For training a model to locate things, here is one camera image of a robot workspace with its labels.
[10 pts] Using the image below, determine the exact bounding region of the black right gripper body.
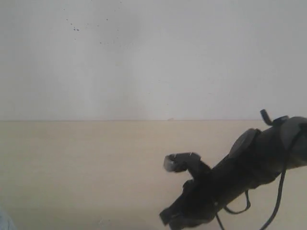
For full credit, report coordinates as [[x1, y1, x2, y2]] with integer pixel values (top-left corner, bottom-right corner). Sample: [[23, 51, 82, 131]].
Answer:
[[180, 162, 254, 221]]

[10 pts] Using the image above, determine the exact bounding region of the light blue terry towel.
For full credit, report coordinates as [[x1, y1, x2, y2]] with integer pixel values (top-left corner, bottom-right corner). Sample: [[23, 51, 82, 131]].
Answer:
[[0, 209, 17, 230]]

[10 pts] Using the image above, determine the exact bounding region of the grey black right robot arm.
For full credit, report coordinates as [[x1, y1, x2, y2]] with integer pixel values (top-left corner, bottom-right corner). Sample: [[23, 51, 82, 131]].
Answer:
[[159, 116, 307, 230]]

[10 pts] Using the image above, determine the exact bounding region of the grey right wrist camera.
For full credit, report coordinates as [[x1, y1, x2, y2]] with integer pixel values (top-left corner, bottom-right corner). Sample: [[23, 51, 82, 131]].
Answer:
[[163, 152, 201, 173]]

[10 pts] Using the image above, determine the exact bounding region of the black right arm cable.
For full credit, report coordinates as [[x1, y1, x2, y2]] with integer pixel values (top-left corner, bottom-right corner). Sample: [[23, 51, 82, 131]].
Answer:
[[215, 134, 300, 230]]

